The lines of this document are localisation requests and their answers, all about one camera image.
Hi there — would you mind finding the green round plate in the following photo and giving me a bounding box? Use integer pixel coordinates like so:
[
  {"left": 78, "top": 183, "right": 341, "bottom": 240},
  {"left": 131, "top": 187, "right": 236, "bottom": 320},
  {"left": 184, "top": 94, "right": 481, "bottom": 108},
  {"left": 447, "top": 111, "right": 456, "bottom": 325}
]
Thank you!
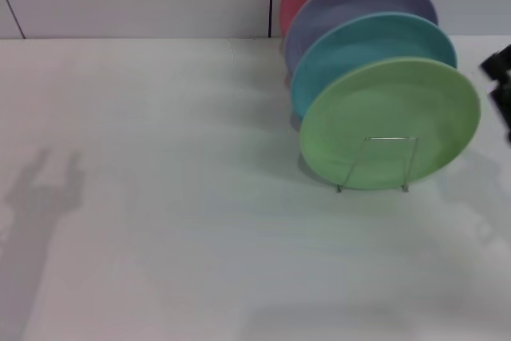
[{"left": 299, "top": 57, "right": 482, "bottom": 191}]

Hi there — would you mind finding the teal blue round plate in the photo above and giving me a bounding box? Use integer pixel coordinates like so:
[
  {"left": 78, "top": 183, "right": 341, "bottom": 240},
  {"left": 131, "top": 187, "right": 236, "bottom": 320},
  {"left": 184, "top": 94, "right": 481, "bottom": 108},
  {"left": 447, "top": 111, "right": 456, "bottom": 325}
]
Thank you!
[{"left": 290, "top": 12, "right": 458, "bottom": 121}]

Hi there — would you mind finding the purple round plate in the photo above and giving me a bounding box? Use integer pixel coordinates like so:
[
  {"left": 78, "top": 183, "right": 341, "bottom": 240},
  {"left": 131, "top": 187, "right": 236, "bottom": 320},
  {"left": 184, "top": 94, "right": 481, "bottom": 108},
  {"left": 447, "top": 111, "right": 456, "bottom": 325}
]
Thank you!
[{"left": 283, "top": 0, "right": 439, "bottom": 74}]

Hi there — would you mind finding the silver wire plate rack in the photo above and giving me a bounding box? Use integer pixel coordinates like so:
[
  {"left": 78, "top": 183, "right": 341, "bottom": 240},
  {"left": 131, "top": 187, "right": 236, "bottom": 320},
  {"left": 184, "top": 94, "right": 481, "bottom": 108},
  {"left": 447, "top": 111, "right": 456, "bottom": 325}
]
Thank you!
[{"left": 335, "top": 137, "right": 419, "bottom": 194}]

